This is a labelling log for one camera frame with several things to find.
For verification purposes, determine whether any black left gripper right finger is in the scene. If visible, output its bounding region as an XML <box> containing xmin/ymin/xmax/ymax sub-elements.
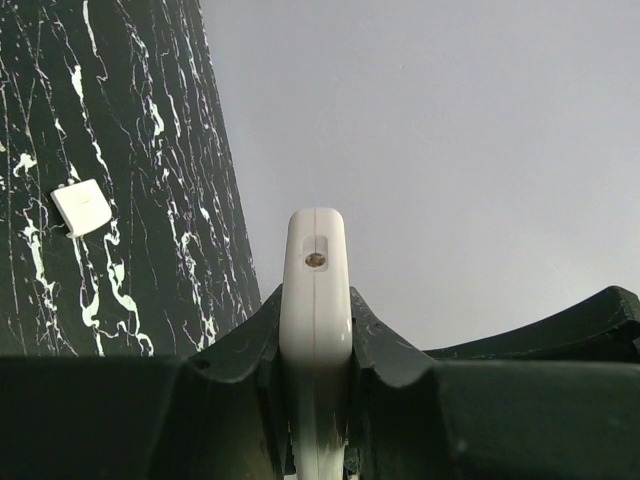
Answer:
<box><xmin>347</xmin><ymin>292</ymin><xmax>639</xmax><ymax>479</ymax></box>

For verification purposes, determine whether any white remote control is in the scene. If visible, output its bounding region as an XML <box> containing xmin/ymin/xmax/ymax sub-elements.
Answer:
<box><xmin>279</xmin><ymin>208</ymin><xmax>353</xmax><ymax>479</ymax></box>

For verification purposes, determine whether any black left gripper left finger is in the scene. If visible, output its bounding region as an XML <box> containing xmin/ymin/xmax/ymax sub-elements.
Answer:
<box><xmin>1</xmin><ymin>292</ymin><xmax>290</xmax><ymax>479</ymax></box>

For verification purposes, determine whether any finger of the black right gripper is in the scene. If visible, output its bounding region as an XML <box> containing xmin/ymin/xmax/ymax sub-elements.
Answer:
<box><xmin>425</xmin><ymin>286</ymin><xmax>639</xmax><ymax>360</ymax></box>

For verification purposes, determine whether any white battery cover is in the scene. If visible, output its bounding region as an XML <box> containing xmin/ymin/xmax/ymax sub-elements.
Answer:
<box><xmin>50</xmin><ymin>179</ymin><xmax>112</xmax><ymax>239</ymax></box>

